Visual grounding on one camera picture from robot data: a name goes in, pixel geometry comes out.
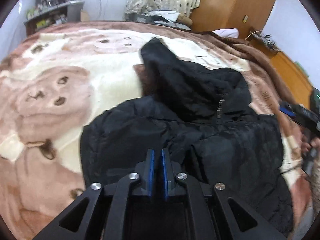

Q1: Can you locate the black puffer jacket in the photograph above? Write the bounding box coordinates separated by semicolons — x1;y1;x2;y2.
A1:
80;38;293;236

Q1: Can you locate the orange wooden headboard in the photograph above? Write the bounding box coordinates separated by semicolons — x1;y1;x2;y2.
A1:
246;27;313;108

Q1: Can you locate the white pillow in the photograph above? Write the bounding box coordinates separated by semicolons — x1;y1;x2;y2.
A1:
212;28;239;38

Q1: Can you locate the orange wooden wardrobe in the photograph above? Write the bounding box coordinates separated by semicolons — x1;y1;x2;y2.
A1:
190;0;276;39

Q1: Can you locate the brown cream bear blanket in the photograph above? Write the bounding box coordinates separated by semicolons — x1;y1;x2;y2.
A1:
1;22;312;239

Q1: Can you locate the cluttered items pile by window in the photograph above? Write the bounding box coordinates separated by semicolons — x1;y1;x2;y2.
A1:
124;10;193;30

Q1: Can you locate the cardboard box on floor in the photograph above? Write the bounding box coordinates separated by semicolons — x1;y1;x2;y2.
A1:
80;10;91;22

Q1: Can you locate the dark wooden shelf unit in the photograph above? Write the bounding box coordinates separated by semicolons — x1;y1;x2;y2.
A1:
24;1;84;36

